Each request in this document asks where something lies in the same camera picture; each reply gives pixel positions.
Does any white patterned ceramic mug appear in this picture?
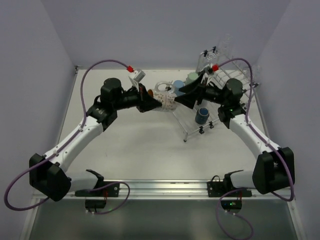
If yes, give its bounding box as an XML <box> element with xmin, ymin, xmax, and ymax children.
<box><xmin>147</xmin><ymin>81</ymin><xmax>178</xmax><ymax>112</ymax></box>

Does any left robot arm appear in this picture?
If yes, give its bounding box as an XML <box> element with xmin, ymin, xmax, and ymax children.
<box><xmin>29</xmin><ymin>78</ymin><xmax>162</xmax><ymax>202</ymax></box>

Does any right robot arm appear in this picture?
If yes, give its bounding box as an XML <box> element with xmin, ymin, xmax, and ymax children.
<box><xmin>174</xmin><ymin>73</ymin><xmax>295</xmax><ymax>194</ymax></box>

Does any clear glass on rack top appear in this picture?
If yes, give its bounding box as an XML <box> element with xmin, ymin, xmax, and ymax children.
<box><xmin>216</xmin><ymin>34</ymin><xmax>234</xmax><ymax>57</ymax></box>

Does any clear glass on rack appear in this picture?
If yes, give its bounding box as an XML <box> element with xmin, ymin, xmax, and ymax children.
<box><xmin>216</xmin><ymin>34</ymin><xmax>234</xmax><ymax>57</ymax></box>
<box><xmin>243</xmin><ymin>64</ymin><xmax>262</xmax><ymax>83</ymax></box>

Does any clear glass on rack right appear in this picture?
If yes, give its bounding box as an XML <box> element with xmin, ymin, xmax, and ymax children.
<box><xmin>243</xmin><ymin>64</ymin><xmax>262</xmax><ymax>83</ymax></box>

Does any light green plastic cup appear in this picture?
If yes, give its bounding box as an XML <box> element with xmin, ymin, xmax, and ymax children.
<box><xmin>184</xmin><ymin>72</ymin><xmax>199</xmax><ymax>86</ymax></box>

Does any light blue plastic cup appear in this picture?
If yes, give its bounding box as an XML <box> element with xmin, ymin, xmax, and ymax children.
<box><xmin>172</xmin><ymin>80</ymin><xmax>185</xmax><ymax>97</ymax></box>

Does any dark blue ceramic cup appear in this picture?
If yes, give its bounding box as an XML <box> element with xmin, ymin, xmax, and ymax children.
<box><xmin>195</xmin><ymin>107</ymin><xmax>210</xmax><ymax>125</ymax></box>

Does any right black controller box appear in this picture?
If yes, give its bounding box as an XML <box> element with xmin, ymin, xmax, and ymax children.
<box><xmin>220</xmin><ymin>197</ymin><xmax>243</xmax><ymax>214</ymax></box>

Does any black controller box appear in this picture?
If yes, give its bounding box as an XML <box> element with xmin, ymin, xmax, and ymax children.
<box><xmin>84</xmin><ymin>199</ymin><xmax>107</xmax><ymax>213</ymax></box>
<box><xmin>220</xmin><ymin>197</ymin><xmax>243</xmax><ymax>214</ymax></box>

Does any left black controller box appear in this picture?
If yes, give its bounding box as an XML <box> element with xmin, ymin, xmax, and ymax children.
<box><xmin>84</xmin><ymin>199</ymin><xmax>107</xmax><ymax>213</ymax></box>

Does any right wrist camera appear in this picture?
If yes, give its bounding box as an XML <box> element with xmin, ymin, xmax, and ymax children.
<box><xmin>203</xmin><ymin>64</ymin><xmax>220</xmax><ymax>76</ymax></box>

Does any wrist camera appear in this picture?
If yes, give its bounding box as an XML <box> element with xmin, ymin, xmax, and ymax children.
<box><xmin>128</xmin><ymin>69</ymin><xmax>146</xmax><ymax>90</ymax></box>
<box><xmin>203</xmin><ymin>64</ymin><xmax>220</xmax><ymax>76</ymax></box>

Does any metal wire dish rack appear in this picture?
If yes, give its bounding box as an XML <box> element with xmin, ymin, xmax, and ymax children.
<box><xmin>173</xmin><ymin>46</ymin><xmax>260</xmax><ymax>142</ymax></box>

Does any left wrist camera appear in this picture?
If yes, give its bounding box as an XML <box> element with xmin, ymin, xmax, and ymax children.
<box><xmin>128</xmin><ymin>69</ymin><xmax>146</xmax><ymax>90</ymax></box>

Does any aluminium mounting rail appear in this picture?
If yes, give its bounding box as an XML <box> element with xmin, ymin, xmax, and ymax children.
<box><xmin>34</xmin><ymin>176</ymin><xmax>296</xmax><ymax>201</ymax></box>

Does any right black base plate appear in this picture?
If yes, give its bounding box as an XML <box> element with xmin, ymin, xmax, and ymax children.
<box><xmin>206</xmin><ymin>174</ymin><xmax>253</xmax><ymax>198</ymax></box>

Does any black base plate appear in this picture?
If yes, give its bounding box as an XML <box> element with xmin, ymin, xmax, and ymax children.
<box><xmin>206</xmin><ymin>174</ymin><xmax>253</xmax><ymax>198</ymax></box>
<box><xmin>74</xmin><ymin>181</ymin><xmax>120</xmax><ymax>198</ymax></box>

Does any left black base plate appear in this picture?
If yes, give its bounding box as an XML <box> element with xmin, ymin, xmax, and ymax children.
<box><xmin>74</xmin><ymin>181</ymin><xmax>120</xmax><ymax>198</ymax></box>

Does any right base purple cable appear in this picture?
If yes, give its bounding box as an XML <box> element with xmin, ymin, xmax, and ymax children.
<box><xmin>215</xmin><ymin>188</ymin><xmax>254</xmax><ymax>240</ymax></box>

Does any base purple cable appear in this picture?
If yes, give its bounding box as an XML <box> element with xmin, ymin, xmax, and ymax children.
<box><xmin>89</xmin><ymin>181</ymin><xmax>132</xmax><ymax>216</ymax></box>
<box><xmin>215</xmin><ymin>188</ymin><xmax>254</xmax><ymax>240</ymax></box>

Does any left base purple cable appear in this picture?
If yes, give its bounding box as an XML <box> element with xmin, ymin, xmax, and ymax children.
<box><xmin>89</xmin><ymin>181</ymin><xmax>132</xmax><ymax>216</ymax></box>

